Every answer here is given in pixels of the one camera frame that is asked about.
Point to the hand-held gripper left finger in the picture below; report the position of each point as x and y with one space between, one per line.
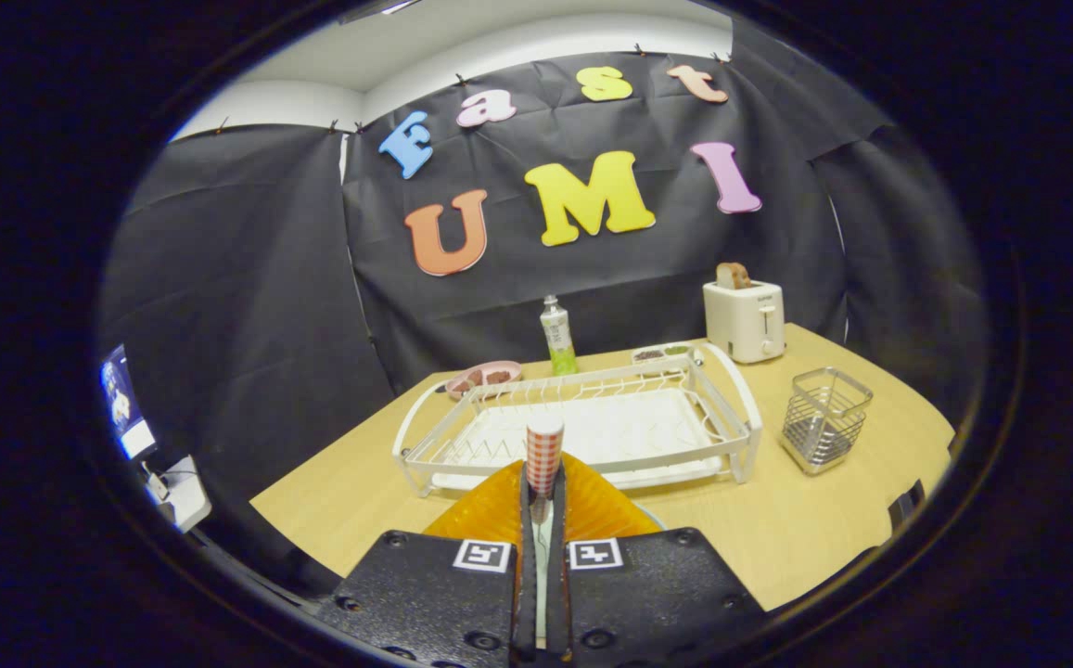
443 603

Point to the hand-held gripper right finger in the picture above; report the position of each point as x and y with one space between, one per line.
647 603

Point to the small white divided dish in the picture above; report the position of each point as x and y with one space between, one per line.
658 353

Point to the pink bowl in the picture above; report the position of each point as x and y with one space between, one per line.
480 378

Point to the clear green bottle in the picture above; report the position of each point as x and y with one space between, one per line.
557 339

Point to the white box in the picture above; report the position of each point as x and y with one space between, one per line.
185 492

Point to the white toaster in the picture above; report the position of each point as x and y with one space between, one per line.
745 325

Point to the brown bread slice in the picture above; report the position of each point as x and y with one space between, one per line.
733 276

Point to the computer monitor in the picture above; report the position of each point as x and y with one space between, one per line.
126 404

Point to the ceiling light panel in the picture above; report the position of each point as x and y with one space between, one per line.
388 8

